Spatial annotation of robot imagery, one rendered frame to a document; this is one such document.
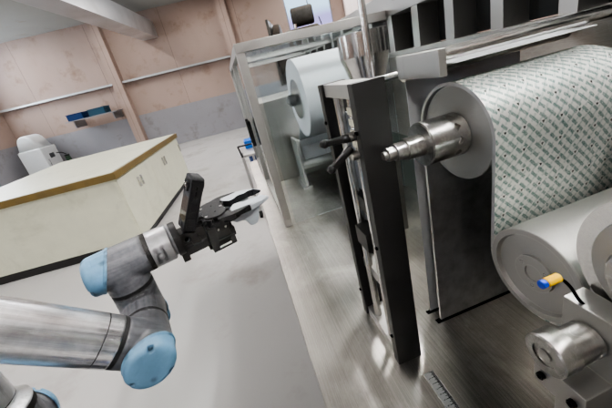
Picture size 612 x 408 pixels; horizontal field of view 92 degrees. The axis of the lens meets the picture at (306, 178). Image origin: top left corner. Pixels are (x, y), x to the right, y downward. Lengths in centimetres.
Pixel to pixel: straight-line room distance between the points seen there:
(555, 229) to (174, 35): 1161
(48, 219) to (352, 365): 389
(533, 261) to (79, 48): 1274
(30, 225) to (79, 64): 900
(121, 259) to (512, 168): 63
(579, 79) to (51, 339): 77
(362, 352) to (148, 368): 41
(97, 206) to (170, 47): 847
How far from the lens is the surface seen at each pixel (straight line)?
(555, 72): 53
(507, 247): 49
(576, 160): 56
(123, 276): 65
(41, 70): 1343
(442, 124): 45
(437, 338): 75
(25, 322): 55
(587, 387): 43
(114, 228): 403
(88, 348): 56
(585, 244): 41
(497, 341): 76
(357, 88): 43
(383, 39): 89
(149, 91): 1200
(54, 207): 418
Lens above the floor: 147
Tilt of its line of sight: 20 degrees down
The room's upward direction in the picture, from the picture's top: 14 degrees counter-clockwise
